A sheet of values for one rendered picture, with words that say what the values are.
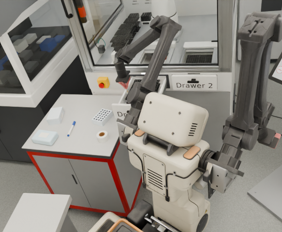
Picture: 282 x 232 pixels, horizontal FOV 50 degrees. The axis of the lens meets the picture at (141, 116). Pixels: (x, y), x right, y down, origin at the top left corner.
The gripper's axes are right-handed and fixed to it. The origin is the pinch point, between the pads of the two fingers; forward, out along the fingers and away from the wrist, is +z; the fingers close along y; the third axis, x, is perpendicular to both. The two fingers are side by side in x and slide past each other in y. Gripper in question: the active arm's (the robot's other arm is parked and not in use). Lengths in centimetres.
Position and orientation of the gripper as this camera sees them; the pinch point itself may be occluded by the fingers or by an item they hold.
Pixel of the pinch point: (126, 87)
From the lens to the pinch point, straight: 190.8
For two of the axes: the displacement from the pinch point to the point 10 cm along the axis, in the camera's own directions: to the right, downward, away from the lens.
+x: -9.4, -0.5, 3.3
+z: 2.0, 7.1, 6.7
